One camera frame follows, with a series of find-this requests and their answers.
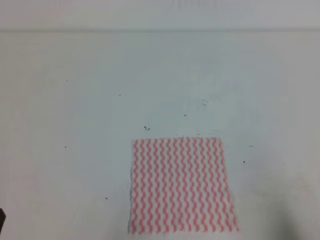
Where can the pink white striped towel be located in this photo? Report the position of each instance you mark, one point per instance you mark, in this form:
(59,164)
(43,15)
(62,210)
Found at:
(180,185)

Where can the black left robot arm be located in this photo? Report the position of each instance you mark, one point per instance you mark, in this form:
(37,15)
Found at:
(2,218)

